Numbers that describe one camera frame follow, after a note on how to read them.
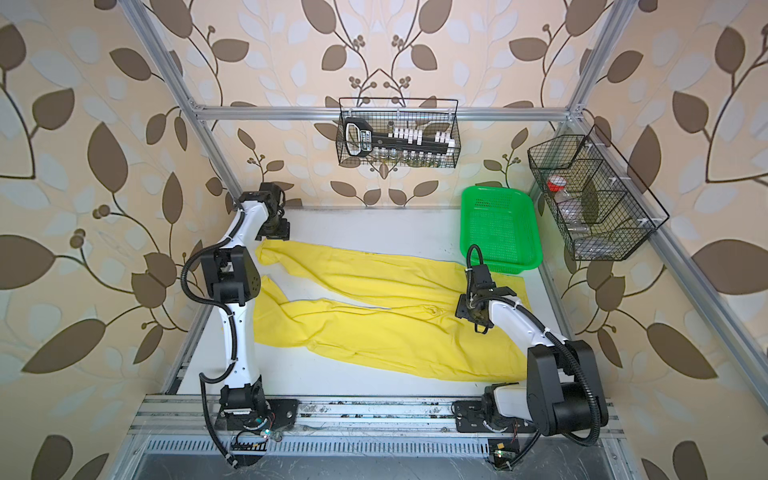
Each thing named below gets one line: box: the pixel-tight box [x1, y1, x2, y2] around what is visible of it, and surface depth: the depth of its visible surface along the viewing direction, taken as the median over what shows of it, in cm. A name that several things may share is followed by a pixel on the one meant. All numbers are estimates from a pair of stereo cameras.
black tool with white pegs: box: [343, 117, 455, 157], surface depth 84 cm
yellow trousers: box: [254, 240, 530, 381], surface depth 91 cm
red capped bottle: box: [547, 175, 570, 202], surface depth 84 cm
